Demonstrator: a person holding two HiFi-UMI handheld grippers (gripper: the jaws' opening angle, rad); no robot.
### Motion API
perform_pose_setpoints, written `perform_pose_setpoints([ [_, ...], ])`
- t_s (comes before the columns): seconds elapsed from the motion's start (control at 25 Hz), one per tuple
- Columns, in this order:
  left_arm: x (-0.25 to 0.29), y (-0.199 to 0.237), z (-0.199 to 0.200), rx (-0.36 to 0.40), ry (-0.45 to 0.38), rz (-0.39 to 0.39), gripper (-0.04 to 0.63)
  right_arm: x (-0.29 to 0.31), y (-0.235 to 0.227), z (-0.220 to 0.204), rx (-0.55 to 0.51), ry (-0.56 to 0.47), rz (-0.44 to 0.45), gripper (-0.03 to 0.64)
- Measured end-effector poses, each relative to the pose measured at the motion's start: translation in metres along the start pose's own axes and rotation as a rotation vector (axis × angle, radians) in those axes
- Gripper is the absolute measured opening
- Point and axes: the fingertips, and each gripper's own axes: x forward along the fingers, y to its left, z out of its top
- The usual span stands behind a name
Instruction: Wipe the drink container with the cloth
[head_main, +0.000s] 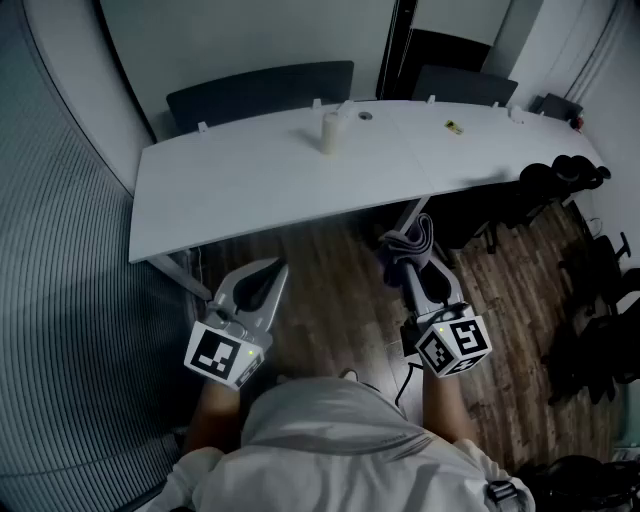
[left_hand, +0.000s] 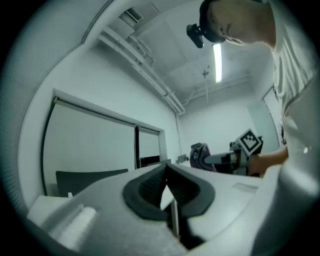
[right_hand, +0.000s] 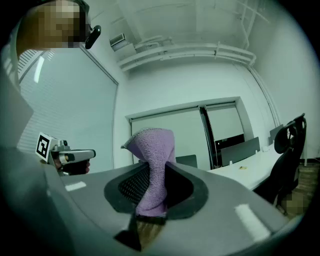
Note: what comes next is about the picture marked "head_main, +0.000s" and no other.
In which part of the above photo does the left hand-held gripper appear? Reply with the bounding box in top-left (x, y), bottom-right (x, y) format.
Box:
top-left (183, 257), bottom-right (290, 391)

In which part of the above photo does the black office chair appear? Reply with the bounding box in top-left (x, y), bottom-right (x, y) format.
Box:
top-left (514, 453), bottom-right (640, 512)
top-left (542, 232), bottom-right (640, 406)
top-left (429, 154), bottom-right (612, 254)

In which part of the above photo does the small white cup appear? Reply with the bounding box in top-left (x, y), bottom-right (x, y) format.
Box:
top-left (321, 110), bottom-right (342, 156)

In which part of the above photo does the person's left forearm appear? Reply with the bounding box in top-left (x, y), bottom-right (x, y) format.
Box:
top-left (182, 382), bottom-right (251, 456)

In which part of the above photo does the person's right forearm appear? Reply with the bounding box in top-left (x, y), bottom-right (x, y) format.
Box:
top-left (422, 372), bottom-right (481, 446)

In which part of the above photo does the grey shoulder strap buckle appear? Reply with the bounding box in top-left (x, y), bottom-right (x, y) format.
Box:
top-left (483, 478), bottom-right (521, 506)

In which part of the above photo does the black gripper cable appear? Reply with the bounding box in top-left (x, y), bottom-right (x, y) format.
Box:
top-left (394, 362), bottom-right (426, 409)

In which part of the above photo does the person's white shirt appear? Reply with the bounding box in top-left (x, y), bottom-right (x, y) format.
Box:
top-left (144, 377), bottom-right (536, 512)

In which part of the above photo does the long dark desk divider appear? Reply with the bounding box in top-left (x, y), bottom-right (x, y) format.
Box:
top-left (166, 60), bottom-right (355, 136)

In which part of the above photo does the white desk leg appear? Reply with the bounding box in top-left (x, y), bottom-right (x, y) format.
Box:
top-left (149, 252), bottom-right (214, 301)
top-left (397, 197), bottom-right (431, 236)

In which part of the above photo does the short dark desk divider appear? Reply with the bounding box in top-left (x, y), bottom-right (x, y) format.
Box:
top-left (410, 63), bottom-right (519, 107)

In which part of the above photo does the grey purple cloth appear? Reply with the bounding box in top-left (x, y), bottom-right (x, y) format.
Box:
top-left (375, 213), bottom-right (437, 289)

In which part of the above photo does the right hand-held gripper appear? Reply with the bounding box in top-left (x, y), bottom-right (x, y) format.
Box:
top-left (399, 252), bottom-right (493, 379)

